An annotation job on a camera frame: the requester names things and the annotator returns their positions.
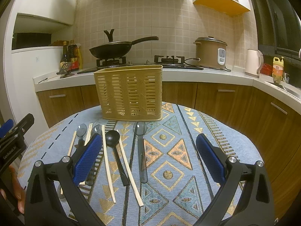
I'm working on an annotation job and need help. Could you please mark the metal spatula on stand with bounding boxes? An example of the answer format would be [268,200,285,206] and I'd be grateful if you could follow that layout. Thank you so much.
[56,62,74,79]

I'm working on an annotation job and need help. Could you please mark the white electric kettle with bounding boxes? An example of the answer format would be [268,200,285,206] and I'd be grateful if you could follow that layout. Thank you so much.
[245,49,264,78]

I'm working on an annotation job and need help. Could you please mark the red label sauce bottle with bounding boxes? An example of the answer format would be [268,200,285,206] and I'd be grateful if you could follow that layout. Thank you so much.
[68,40,79,71]

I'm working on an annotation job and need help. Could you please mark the brown rice cooker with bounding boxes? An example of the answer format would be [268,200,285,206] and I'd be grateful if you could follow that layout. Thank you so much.
[194,36,227,70]

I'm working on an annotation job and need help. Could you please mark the dark soy sauce bottle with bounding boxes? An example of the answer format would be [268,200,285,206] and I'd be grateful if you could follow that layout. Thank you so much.
[60,41,69,68]

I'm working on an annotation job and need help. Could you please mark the tan plastic utensil basket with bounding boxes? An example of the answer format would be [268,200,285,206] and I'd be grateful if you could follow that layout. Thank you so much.
[94,65,163,121]

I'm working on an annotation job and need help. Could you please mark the dark window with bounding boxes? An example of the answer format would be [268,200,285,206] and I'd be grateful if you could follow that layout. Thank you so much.
[251,0,300,61]

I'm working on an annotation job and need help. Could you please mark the black gas stove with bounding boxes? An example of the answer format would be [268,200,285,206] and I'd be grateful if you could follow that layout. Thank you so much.
[77,55,204,75]

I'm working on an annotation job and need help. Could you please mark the patterned blue tablecloth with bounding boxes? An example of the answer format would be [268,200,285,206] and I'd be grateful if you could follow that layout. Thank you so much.
[18,102,261,225]

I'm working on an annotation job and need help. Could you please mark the person's left hand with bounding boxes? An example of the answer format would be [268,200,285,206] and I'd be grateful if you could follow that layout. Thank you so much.
[4,165,26,214]

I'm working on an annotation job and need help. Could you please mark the black plastic spoon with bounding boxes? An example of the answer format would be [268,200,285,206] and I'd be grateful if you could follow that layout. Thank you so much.
[105,130,130,186]

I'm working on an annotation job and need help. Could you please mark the black wok with lid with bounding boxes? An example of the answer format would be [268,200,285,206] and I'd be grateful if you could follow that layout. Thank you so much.
[89,29,159,60]

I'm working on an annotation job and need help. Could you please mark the yellow oil bottle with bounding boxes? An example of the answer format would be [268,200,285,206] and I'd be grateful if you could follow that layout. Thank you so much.
[272,57,284,84]

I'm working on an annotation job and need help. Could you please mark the yellow sauce bottle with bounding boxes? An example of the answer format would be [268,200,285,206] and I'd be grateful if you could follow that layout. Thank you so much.
[76,43,83,69]

